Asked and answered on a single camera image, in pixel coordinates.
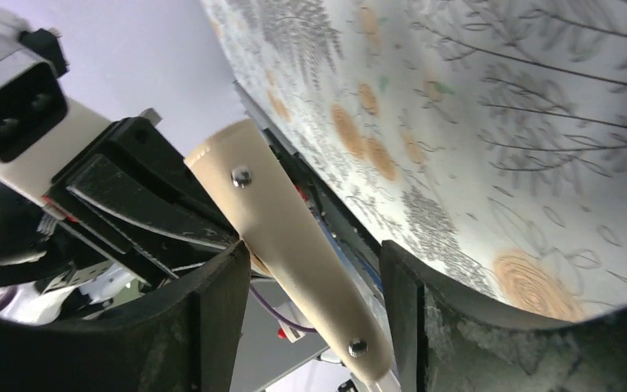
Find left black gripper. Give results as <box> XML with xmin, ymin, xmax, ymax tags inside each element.
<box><xmin>47</xmin><ymin>117</ymin><xmax>237</xmax><ymax>287</ymax></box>

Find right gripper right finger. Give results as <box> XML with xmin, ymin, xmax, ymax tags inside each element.
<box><xmin>380</xmin><ymin>240</ymin><xmax>627</xmax><ymax>391</ymax></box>

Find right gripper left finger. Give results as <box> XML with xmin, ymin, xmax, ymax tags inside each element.
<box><xmin>0</xmin><ymin>243</ymin><xmax>251</xmax><ymax>391</ymax></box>

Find tan leather card holder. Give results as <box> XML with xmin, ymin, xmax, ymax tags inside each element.
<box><xmin>185</xmin><ymin>119</ymin><xmax>400</xmax><ymax>391</ymax></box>

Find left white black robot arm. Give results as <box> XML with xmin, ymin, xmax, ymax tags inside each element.
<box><xmin>0</xmin><ymin>117</ymin><xmax>237</xmax><ymax>324</ymax></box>

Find floral patterned table mat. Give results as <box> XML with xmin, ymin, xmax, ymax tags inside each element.
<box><xmin>204</xmin><ymin>1</ymin><xmax>627</xmax><ymax>321</ymax></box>

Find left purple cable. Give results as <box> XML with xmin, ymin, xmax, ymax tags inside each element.
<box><xmin>248</xmin><ymin>283</ymin><xmax>318</xmax><ymax>334</ymax></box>

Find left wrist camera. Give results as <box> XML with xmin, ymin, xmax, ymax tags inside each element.
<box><xmin>0</xmin><ymin>7</ymin><xmax>111</xmax><ymax>207</ymax></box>

